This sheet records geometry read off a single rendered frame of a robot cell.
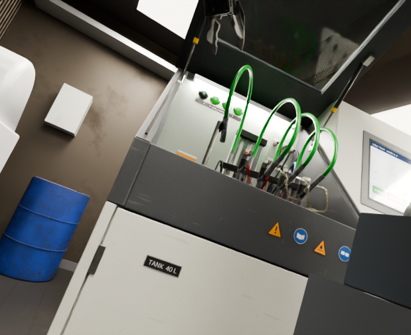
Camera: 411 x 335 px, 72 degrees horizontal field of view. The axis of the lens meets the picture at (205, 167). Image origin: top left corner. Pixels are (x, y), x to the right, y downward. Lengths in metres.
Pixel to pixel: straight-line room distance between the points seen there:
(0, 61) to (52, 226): 1.25
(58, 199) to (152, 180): 1.93
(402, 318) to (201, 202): 0.45
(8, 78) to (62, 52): 1.61
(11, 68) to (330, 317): 1.91
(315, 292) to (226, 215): 0.33
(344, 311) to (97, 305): 0.48
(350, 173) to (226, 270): 0.72
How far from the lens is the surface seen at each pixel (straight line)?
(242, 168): 0.97
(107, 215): 0.66
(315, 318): 0.42
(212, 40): 0.89
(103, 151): 3.23
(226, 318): 0.74
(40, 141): 3.27
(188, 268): 0.68
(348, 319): 0.39
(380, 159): 1.40
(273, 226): 0.74
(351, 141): 1.33
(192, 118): 1.28
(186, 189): 0.67
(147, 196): 0.66
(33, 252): 2.62
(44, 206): 2.57
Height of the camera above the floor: 0.80
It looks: 12 degrees up
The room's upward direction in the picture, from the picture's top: 21 degrees clockwise
